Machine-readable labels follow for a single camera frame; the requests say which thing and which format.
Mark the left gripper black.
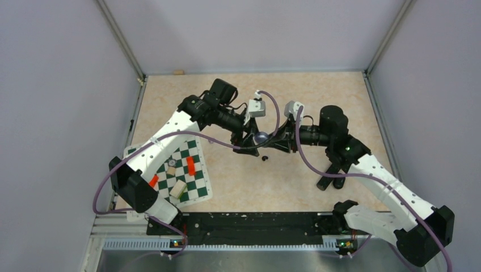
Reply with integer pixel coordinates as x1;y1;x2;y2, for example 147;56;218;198
216;105;260;156

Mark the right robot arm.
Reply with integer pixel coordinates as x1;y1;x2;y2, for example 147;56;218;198
264;102;454;271

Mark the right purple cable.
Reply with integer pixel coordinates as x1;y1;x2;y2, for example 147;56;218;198
294;105;454;272

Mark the small wooden cube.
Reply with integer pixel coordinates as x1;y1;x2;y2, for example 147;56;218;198
166;166;176;176

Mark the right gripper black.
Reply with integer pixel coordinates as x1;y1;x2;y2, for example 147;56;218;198
266;117;332;153

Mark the aluminium frame post left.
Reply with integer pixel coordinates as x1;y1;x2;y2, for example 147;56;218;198
94;0;146;86

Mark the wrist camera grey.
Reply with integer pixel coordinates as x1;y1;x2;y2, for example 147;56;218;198
284;100;305;120
244;99;266;125

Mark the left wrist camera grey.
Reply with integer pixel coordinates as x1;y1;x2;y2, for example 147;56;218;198
244;99;266;125

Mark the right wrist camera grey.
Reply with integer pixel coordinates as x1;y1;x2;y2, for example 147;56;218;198
284;100;305;120

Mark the aluminium frame post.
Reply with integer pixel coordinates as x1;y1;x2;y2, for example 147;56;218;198
94;0;146;86
364;0;416;78

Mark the aluminium frame post right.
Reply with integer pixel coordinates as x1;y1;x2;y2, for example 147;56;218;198
364;0;416;78

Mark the green white chess mat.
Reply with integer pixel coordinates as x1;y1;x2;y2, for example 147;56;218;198
112;137;213;223

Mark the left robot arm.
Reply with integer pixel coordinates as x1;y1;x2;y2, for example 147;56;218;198
107;79;265;234

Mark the orange rectangular block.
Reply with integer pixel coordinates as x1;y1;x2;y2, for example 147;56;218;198
186;156;196;176

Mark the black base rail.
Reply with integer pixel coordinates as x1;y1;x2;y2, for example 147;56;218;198
146;212;371;247

